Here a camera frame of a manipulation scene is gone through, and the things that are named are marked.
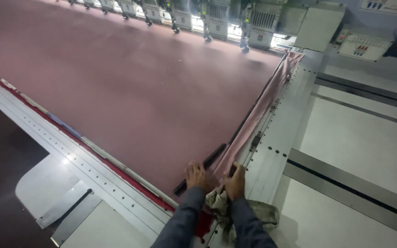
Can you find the row of embroidery machine heads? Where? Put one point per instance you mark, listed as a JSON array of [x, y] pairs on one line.
[[198, 17]]

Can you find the white metal embroidery frame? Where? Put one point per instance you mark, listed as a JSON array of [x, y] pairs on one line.
[[115, 179]]

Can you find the long black clamp strip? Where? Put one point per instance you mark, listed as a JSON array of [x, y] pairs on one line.
[[257, 100]]

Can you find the camouflage patterned cloth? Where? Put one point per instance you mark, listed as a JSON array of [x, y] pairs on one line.
[[240, 213]]

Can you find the grey metal plate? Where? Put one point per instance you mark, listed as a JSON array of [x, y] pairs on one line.
[[69, 215]]

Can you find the pink fabric sheet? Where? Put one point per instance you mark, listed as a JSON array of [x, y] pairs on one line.
[[133, 100]]

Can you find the white control panel box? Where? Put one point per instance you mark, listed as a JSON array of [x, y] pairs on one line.
[[362, 46]]

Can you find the person's right hand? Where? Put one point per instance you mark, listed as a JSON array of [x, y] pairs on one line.
[[234, 182]]

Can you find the black clamp bar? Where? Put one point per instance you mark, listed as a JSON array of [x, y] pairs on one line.
[[202, 167]]

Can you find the red cloth piece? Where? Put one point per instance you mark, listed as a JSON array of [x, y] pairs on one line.
[[203, 224]]

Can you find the person's left hand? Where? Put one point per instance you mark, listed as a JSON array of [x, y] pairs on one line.
[[195, 177]]

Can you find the person's right fingers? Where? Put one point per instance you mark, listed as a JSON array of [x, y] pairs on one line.
[[237, 168]]

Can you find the white machine end housing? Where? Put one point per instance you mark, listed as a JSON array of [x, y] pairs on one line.
[[310, 24]]

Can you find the person's left fingers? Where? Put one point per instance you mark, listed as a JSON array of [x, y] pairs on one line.
[[193, 166]]

